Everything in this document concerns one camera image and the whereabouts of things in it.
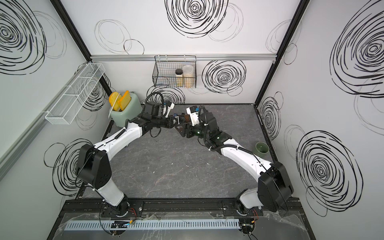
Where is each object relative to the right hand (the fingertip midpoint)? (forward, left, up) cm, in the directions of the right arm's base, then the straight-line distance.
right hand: (179, 126), depth 74 cm
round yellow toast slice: (+24, +45, -4) cm, 51 cm away
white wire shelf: (+3, +56, +8) cm, 56 cm away
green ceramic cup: (-1, -48, -22) cm, 53 cm away
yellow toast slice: (+23, +37, -5) cm, 44 cm away
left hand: (+8, +2, -7) cm, 11 cm away
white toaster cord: (+18, +46, -9) cm, 51 cm away
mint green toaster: (+23, +36, -14) cm, 45 cm away
